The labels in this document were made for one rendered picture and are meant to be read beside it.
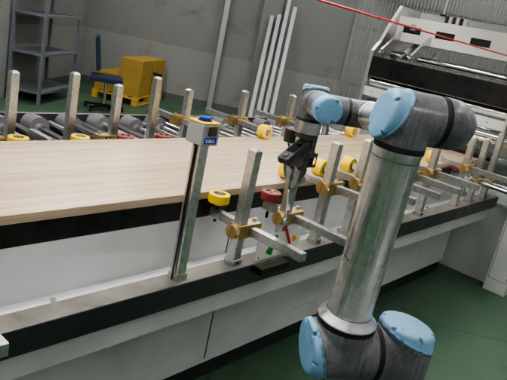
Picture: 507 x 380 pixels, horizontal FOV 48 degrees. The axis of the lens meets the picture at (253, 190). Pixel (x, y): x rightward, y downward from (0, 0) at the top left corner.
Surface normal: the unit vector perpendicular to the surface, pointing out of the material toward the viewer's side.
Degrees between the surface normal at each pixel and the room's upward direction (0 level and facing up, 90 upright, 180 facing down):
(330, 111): 91
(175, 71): 90
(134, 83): 90
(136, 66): 90
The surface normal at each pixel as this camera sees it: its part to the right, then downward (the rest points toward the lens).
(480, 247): -0.66, 0.08
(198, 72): -0.11, 0.26
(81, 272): 0.73, 0.33
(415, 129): 0.11, 0.37
